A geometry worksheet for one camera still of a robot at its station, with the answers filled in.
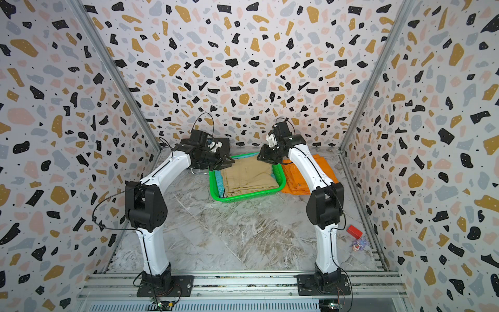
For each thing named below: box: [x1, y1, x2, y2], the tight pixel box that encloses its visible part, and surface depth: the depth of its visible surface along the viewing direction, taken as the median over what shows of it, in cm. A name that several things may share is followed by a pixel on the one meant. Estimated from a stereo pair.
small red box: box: [346, 224, 364, 240], surface depth 87 cm
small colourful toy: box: [352, 237, 367, 252], surface depth 83 cm
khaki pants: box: [220, 155, 280, 198], surface depth 99 cm
